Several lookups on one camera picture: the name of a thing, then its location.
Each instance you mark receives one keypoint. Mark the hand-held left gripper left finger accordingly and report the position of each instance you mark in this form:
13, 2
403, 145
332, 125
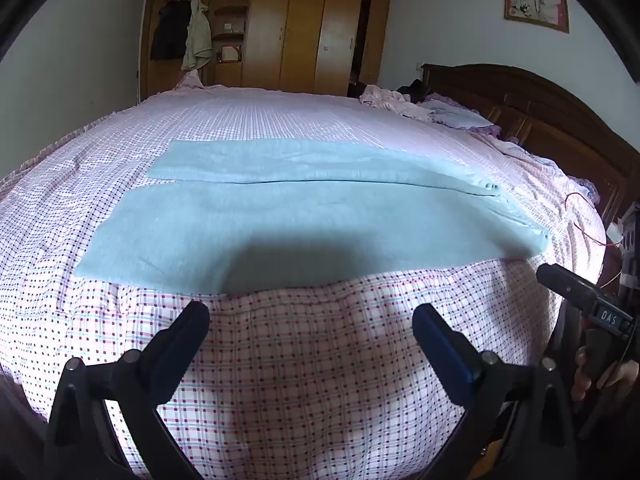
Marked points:
172, 355

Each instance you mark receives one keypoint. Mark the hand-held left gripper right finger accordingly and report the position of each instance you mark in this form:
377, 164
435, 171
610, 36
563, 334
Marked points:
442, 347

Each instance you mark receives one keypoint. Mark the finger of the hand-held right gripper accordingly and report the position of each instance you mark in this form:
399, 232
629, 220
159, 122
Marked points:
562, 280

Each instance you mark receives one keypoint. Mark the light blue pants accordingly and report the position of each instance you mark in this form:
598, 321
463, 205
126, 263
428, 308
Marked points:
280, 225

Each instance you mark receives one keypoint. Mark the person's right hand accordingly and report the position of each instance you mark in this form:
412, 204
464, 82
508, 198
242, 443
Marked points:
581, 375

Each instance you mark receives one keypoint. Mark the cluttered nightstand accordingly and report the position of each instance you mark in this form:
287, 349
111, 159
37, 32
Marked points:
627, 240

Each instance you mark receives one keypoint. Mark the bed with checked pink sheet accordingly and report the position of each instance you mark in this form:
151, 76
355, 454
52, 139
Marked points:
310, 375

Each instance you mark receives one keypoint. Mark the dark wooden headboard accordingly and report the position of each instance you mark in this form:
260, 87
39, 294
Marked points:
550, 105

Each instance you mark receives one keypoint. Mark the purple frilled pillow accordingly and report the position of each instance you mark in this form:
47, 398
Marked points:
460, 117

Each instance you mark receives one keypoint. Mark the dark clothing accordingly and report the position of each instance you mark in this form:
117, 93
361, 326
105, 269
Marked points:
412, 91

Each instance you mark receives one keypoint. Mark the crumpled pink clothes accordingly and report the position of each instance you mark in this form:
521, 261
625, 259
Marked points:
385, 100

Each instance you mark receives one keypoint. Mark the small pink box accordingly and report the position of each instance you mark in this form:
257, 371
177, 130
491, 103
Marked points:
231, 54

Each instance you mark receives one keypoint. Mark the hanging pale green jacket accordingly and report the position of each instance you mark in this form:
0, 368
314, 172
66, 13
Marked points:
197, 40

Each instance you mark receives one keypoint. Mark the hanging dark jacket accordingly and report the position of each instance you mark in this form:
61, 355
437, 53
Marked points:
167, 30

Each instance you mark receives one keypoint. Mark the wooden wardrobe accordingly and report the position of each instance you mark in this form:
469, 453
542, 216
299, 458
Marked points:
295, 25

